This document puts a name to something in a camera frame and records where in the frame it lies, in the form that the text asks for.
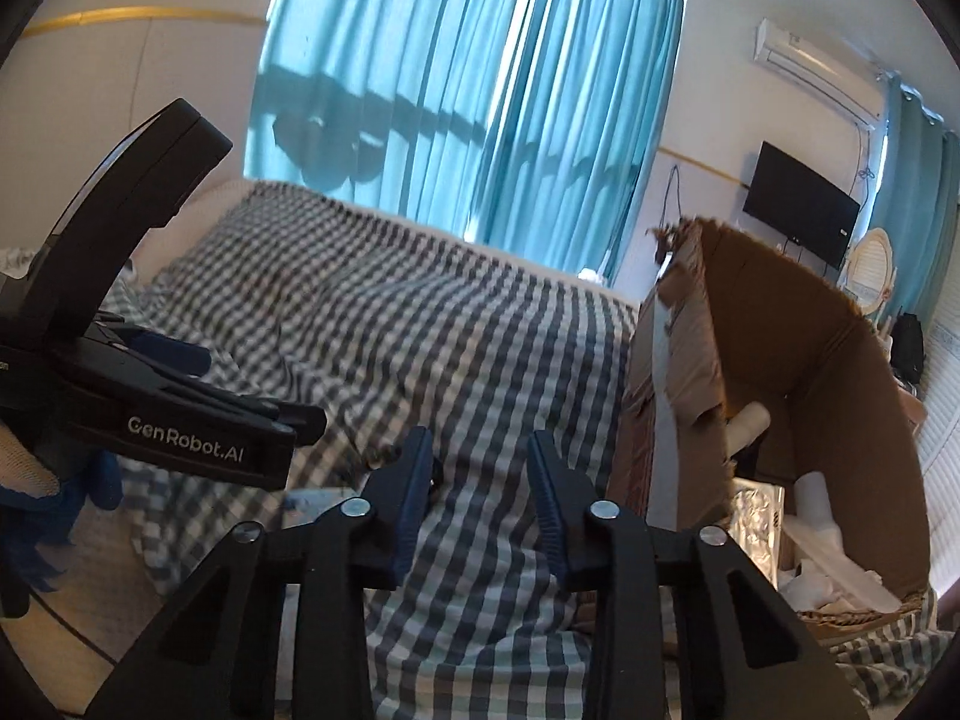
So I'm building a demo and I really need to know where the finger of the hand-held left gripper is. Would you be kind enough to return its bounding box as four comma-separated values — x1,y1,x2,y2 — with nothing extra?
96,319,213,385
150,379,329,445

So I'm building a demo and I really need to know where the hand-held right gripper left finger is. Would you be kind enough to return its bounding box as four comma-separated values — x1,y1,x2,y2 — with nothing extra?
86,426,436,720

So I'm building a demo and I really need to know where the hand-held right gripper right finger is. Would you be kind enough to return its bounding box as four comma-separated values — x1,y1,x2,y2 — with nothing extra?
526,429,863,720

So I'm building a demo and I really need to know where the silver blister pack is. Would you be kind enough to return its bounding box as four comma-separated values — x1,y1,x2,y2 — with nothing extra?
731,480,785,587

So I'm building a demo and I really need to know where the white plastic tube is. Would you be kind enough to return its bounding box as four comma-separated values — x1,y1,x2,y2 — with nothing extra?
731,401,773,460

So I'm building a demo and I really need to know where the white spray bottle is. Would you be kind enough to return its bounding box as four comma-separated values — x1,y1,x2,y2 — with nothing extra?
784,471,901,612

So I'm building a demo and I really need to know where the white tissue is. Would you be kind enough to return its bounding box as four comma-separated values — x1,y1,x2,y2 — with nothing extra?
778,562,835,617

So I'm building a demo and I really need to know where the brown cardboard box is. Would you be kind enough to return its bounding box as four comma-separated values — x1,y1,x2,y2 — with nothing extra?
606,216,932,647

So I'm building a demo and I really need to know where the person's left hand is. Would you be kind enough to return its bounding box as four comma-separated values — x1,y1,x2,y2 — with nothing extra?
0,420,125,620

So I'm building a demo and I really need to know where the checked blanket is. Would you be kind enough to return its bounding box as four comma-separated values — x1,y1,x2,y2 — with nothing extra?
97,180,960,720

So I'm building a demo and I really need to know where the wide teal curtain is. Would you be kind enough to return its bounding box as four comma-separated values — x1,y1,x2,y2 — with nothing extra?
244,0,538,242

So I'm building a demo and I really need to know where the black backpack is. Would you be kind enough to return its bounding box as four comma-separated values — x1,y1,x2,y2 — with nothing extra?
891,313,926,385

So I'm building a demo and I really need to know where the black television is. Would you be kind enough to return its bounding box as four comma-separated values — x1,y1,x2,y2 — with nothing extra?
742,140,862,272

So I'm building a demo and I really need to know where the oval white mirror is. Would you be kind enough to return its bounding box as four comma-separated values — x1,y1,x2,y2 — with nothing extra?
840,231,899,317

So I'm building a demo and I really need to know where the white slatted wardrobe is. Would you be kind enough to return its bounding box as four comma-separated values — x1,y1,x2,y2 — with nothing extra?
919,321,960,497

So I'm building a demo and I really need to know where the narrow teal curtain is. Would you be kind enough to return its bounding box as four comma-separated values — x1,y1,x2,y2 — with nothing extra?
870,71,960,317

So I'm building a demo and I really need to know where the white air conditioner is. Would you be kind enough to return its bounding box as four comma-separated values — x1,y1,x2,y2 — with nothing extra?
754,17,887,122

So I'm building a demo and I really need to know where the wall cable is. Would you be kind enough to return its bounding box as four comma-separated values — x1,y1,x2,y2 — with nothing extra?
660,161,688,242

